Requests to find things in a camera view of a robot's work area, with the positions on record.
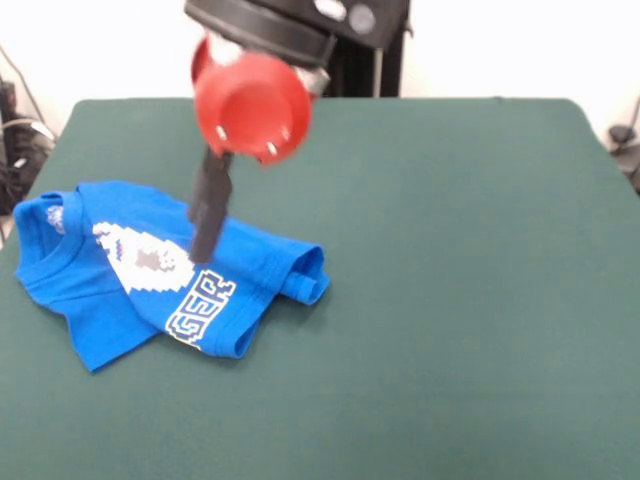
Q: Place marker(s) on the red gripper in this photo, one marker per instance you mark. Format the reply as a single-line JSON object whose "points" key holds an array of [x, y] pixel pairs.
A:
{"points": [[250, 110]]}

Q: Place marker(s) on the blue printed t-shirt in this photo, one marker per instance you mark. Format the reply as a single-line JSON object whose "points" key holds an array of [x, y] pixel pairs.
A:
{"points": [[100, 290]]}

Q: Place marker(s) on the dark green table cloth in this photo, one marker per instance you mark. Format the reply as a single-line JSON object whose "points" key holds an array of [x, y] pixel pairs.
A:
{"points": [[450, 275]]}

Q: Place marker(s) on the black chair base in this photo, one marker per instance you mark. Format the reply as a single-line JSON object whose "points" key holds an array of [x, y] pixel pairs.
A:
{"points": [[622, 134]]}

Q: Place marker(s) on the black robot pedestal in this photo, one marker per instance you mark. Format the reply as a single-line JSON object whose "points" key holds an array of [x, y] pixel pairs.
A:
{"points": [[370, 70]]}

